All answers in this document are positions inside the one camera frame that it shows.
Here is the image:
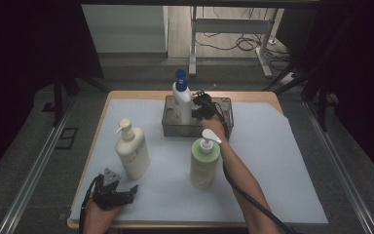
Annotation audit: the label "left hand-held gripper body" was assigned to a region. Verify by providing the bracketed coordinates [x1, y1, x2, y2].
[92, 167, 127, 211]

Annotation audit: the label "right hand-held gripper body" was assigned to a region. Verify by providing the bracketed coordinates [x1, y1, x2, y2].
[193, 85, 224, 122]

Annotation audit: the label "white bottle with blue pump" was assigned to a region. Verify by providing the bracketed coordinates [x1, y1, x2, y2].
[171, 68, 194, 127]

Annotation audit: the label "grey mesh basket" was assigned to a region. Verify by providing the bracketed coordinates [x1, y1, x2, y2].
[161, 95, 235, 138]

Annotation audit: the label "cream pump bottle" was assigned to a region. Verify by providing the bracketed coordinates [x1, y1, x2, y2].
[114, 118, 152, 181]

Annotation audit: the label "green pump bottle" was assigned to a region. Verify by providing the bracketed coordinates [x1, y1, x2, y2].
[189, 128, 223, 189]

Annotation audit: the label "person's right hand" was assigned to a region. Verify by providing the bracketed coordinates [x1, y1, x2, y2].
[200, 115, 230, 145]

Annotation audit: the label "person's left hand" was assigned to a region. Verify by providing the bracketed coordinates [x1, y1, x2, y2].
[83, 198, 124, 234]

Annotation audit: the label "white foam mat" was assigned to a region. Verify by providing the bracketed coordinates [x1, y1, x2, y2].
[69, 97, 329, 225]

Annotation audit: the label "white power strip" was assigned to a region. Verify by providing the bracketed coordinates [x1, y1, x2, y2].
[281, 71, 298, 87]

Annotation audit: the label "white cabinet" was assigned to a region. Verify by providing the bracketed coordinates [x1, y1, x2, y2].
[82, 4, 169, 55]

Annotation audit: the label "black stand legs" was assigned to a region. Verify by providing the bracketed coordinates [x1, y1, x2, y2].
[262, 62, 331, 133]
[41, 69, 110, 129]

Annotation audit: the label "dark curtain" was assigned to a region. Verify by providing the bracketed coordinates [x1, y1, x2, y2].
[275, 0, 374, 191]
[0, 0, 105, 188]

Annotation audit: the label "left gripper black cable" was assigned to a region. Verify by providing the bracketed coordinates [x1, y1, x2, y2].
[78, 176, 99, 234]

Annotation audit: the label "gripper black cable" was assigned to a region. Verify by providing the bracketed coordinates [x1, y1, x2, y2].
[78, 176, 99, 234]
[211, 101, 297, 234]

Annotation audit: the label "aluminium floor rail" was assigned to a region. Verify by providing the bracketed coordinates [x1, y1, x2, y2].
[303, 100, 374, 234]
[0, 97, 76, 234]

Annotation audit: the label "tangle of black floor cables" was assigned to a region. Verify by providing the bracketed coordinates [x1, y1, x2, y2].
[194, 6, 294, 71]

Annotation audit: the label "white metal stand frame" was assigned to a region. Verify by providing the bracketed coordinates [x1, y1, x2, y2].
[188, 6, 274, 79]

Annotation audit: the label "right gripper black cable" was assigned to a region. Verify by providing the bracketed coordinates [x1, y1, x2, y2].
[211, 101, 297, 234]

